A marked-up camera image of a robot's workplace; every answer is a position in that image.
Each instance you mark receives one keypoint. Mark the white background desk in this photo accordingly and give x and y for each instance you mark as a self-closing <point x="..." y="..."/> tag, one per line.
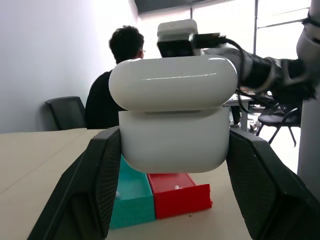
<point x="240" y="100"/>

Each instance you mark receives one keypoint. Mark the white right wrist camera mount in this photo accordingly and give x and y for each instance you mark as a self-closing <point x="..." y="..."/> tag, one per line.
<point x="177" y="27"/>

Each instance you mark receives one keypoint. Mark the white earbud charging case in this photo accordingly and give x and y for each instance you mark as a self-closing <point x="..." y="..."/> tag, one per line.
<point x="172" y="140"/>

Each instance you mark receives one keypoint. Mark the red plastic tray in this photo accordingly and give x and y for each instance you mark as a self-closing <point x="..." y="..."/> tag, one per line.
<point x="180" y="202"/>

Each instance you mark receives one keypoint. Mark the teal plastic tray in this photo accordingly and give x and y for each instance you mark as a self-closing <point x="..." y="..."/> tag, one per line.
<point x="132" y="200"/>

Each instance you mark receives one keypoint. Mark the person in black top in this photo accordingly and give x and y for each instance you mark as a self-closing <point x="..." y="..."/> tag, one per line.
<point x="102" y="102"/>

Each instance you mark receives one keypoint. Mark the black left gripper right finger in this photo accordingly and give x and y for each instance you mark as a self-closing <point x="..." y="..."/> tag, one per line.
<point x="270" y="195"/>

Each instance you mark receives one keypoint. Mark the silver robot torso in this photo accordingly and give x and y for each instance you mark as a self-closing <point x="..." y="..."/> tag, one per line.
<point x="310" y="125"/>

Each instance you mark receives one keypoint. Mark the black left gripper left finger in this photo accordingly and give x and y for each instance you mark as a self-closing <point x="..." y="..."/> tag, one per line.
<point x="82" y="190"/>

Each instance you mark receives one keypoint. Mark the dark wall screen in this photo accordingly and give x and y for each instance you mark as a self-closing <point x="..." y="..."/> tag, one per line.
<point x="162" y="5"/>

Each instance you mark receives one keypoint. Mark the black office chair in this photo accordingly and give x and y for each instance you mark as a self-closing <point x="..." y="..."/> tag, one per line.
<point x="67" y="112"/>

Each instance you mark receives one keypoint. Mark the black folding chair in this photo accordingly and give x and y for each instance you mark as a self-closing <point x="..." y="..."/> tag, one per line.
<point x="280" y="120"/>

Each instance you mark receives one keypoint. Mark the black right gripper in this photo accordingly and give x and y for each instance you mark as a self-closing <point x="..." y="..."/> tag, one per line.
<point x="175" y="47"/>

